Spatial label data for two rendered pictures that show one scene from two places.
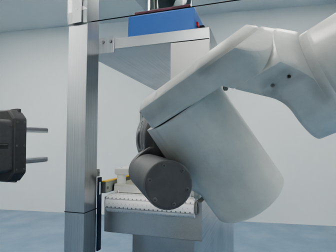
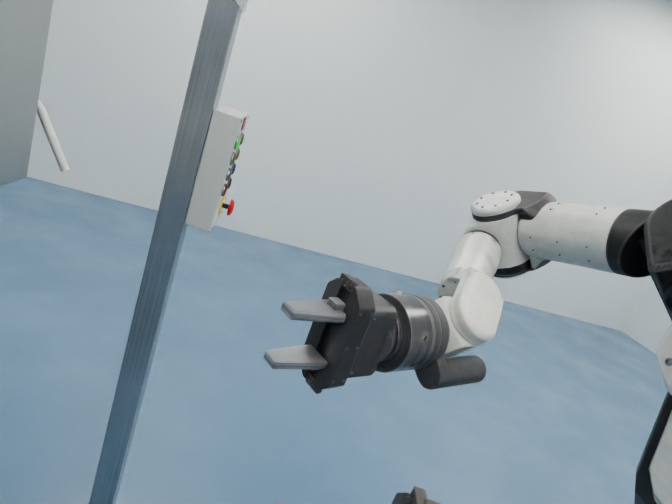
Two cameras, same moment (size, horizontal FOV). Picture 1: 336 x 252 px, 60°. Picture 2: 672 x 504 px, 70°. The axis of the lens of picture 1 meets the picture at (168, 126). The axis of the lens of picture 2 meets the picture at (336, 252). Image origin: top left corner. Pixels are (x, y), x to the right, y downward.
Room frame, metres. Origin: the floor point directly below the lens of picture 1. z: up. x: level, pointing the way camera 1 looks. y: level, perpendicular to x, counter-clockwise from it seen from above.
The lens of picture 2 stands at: (0.66, 0.40, 1.25)
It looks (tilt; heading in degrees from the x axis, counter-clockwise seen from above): 16 degrees down; 242
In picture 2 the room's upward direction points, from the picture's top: 20 degrees clockwise
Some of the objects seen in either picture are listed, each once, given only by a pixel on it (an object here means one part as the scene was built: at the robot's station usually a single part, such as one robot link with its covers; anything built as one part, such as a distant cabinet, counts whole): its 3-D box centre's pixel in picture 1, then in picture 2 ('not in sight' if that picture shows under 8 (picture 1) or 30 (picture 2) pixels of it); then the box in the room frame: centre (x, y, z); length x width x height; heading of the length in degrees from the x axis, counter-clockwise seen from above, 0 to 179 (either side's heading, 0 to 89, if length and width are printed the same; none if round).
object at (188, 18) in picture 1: (172, 34); not in sight; (0.89, -0.01, 1.37); 0.21 x 0.20 x 0.09; 72
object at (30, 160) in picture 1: (30, 162); not in sight; (0.53, 0.25, 1.00); 0.06 x 0.03 x 0.02; 154
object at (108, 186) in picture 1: (171, 169); not in sight; (1.46, -0.02, 0.91); 1.32 x 0.02 x 0.03; 162
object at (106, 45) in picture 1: (106, 45); not in sight; (0.81, 0.17, 1.31); 0.05 x 0.01 x 0.04; 72
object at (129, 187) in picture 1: (166, 184); not in sight; (0.95, 0.01, 0.90); 0.24 x 0.24 x 0.02; 72
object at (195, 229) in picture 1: (199, 185); not in sight; (1.43, -0.15, 0.83); 1.30 x 0.29 x 0.10; 162
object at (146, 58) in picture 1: (173, 70); not in sight; (1.07, -0.02, 1.31); 0.62 x 0.38 x 0.04; 162
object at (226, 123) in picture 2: not in sight; (218, 166); (0.43, -0.72, 1.03); 0.17 x 0.06 x 0.26; 72
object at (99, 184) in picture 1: (99, 213); not in sight; (0.82, 0.19, 0.84); 0.02 x 0.01 x 0.20; 162
